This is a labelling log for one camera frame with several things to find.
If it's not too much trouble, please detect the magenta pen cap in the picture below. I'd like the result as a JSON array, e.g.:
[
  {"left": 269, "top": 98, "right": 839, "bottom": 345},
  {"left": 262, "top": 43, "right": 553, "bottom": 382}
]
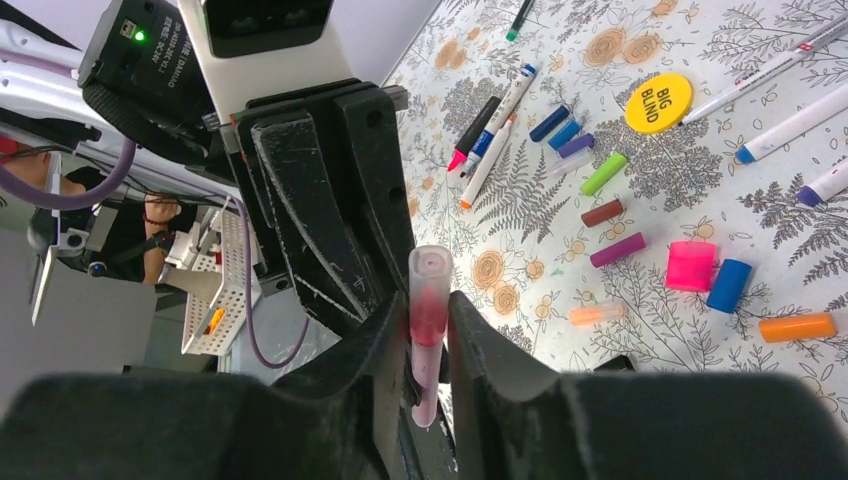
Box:
[{"left": 590, "top": 232, "right": 646, "bottom": 268}]

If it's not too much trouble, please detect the dark green pen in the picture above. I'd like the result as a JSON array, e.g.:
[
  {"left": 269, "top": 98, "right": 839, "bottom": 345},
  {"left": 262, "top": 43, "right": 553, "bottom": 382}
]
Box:
[{"left": 506, "top": 0, "right": 534, "bottom": 42}]

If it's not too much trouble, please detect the dark blue pen cap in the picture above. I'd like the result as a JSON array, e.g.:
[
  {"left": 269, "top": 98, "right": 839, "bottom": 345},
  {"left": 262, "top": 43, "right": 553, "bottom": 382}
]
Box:
[{"left": 529, "top": 105, "right": 570, "bottom": 143}]

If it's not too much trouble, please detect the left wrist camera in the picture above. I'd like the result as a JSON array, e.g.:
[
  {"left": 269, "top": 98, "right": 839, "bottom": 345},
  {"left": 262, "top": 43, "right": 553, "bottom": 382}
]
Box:
[{"left": 177, "top": 0, "right": 355, "bottom": 124}]

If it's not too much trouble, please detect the pink pen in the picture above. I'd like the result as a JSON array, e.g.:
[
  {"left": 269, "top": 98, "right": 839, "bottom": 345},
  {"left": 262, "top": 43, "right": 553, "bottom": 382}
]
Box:
[{"left": 408, "top": 245, "right": 453, "bottom": 428}]

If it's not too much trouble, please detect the pink highlighter cap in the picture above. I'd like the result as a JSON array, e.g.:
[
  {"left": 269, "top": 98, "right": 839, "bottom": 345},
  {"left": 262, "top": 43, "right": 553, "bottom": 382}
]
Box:
[{"left": 665, "top": 241, "right": 717, "bottom": 293}]

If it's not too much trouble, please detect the blue whiteboard marker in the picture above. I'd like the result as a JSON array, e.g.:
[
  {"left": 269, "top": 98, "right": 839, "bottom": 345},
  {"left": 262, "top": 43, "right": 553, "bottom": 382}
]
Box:
[{"left": 460, "top": 64, "right": 537, "bottom": 178}]

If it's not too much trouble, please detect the green pen cap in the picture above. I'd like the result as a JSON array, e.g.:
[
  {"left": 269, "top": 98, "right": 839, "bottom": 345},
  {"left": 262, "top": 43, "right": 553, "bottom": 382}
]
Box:
[{"left": 580, "top": 152, "right": 628, "bottom": 196}]

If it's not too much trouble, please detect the black pink highlighter marker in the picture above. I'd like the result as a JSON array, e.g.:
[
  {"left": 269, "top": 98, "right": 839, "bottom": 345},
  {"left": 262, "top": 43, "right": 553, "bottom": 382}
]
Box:
[{"left": 447, "top": 96, "right": 501, "bottom": 172}]

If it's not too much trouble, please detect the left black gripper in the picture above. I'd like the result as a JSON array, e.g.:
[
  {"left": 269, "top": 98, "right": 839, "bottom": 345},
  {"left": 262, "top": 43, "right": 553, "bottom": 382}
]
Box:
[{"left": 221, "top": 79, "right": 415, "bottom": 335}]

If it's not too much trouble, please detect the purple cap white pen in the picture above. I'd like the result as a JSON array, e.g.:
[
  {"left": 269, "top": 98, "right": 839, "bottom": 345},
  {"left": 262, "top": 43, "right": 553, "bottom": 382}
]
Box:
[{"left": 796, "top": 158, "right": 847, "bottom": 207}]

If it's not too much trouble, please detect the person in background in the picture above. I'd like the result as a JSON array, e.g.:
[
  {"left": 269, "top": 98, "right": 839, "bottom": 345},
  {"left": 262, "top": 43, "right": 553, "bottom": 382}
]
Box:
[{"left": 1, "top": 136, "right": 198, "bottom": 285}]

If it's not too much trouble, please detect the light orange pen cap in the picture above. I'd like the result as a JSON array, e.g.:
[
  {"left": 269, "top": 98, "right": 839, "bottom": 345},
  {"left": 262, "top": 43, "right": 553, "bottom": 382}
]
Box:
[{"left": 568, "top": 301, "right": 628, "bottom": 326}]

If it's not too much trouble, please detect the white blue tip pen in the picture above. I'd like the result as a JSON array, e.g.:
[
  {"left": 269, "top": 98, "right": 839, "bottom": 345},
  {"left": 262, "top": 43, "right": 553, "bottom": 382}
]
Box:
[{"left": 734, "top": 85, "right": 847, "bottom": 165}]

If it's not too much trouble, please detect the orange tip white pen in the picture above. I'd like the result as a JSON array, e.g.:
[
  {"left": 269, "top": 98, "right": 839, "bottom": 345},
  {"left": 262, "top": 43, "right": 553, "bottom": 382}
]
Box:
[{"left": 459, "top": 114, "right": 516, "bottom": 209}]

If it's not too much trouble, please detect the yellow big blind chip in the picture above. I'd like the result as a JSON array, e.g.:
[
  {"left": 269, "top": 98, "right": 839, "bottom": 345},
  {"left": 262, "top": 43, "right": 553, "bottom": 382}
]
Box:
[{"left": 624, "top": 73, "right": 694, "bottom": 135}]

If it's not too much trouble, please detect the blue marker cap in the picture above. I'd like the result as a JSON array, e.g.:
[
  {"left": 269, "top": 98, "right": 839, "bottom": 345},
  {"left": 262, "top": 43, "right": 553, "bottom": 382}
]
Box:
[{"left": 705, "top": 259, "right": 753, "bottom": 314}]

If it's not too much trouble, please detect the black pen cap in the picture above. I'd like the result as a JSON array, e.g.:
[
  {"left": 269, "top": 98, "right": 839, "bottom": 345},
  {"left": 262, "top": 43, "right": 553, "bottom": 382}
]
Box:
[{"left": 593, "top": 355, "right": 635, "bottom": 373}]

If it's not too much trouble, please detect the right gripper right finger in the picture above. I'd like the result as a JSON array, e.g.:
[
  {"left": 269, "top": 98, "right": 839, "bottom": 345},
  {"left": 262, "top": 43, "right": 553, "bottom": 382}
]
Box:
[{"left": 448, "top": 291, "right": 847, "bottom": 479}]

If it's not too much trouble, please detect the clear pink pen cap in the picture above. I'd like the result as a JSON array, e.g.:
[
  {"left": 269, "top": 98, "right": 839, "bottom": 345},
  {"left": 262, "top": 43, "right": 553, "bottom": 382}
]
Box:
[{"left": 408, "top": 245, "right": 453, "bottom": 347}]

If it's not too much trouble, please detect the white perforated box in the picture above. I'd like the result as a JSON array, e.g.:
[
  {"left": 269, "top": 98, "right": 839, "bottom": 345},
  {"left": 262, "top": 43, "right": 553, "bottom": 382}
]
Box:
[{"left": 159, "top": 207, "right": 261, "bottom": 356}]

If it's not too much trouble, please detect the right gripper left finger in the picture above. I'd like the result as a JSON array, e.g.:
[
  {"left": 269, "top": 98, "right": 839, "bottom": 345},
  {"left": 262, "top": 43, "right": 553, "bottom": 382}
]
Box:
[{"left": 1, "top": 294, "right": 408, "bottom": 479}]

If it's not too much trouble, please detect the brown pen cap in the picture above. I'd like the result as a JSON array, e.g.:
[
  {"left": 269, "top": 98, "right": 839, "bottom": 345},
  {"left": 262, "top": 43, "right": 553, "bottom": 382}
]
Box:
[{"left": 581, "top": 199, "right": 624, "bottom": 228}]

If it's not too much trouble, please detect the floral table mat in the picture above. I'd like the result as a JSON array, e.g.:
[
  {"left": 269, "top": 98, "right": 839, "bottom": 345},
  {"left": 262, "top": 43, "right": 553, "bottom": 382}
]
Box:
[{"left": 394, "top": 1, "right": 847, "bottom": 426}]

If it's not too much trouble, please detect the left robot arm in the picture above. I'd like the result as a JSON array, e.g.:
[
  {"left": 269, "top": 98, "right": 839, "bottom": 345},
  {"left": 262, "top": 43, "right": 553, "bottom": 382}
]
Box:
[{"left": 79, "top": 1, "right": 414, "bottom": 335}]

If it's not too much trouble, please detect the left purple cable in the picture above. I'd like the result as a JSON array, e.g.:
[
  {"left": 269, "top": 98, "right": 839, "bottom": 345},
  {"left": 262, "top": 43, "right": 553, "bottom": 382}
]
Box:
[{"left": 0, "top": 49, "right": 313, "bottom": 371}]

